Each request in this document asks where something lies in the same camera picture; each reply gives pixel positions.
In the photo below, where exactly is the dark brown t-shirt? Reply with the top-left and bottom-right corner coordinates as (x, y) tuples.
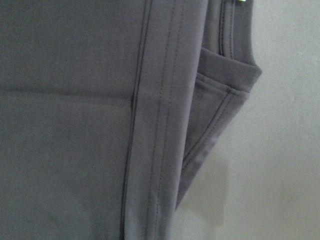
(0, 0), (261, 240)

